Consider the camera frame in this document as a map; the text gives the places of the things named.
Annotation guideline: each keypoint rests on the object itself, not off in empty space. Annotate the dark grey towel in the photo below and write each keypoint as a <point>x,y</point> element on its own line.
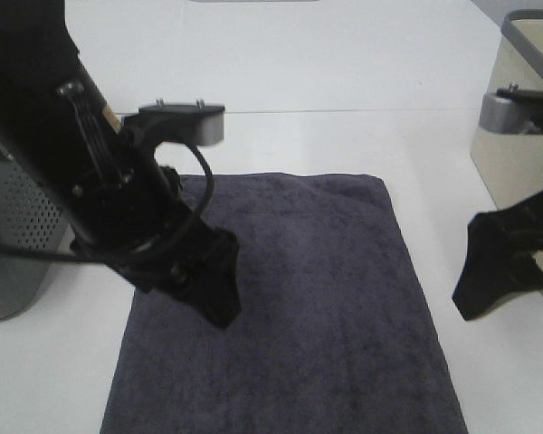
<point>334,336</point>

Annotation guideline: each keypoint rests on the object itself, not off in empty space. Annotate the grey perforated plastic basket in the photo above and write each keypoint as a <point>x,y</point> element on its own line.
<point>28,219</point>

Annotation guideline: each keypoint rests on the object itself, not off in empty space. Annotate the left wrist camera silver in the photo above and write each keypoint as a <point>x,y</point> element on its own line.
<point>195,124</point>

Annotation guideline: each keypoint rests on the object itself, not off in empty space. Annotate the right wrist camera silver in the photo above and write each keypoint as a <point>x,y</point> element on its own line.
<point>512,111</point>

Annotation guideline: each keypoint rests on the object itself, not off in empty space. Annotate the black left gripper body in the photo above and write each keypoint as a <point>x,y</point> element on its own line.
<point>166,271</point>

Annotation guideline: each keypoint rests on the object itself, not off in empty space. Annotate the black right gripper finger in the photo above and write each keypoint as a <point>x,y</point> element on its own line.
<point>500,263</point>

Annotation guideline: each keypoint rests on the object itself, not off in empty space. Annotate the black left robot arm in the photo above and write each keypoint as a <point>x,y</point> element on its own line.
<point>125,209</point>

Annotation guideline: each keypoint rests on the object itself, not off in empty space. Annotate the beige bin with grey rim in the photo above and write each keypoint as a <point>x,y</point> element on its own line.
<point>511,166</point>

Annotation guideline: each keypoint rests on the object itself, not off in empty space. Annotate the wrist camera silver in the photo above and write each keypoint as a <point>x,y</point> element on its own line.
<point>195,124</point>
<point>512,111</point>

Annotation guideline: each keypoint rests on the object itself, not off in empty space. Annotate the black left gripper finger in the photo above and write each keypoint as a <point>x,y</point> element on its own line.
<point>211,288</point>

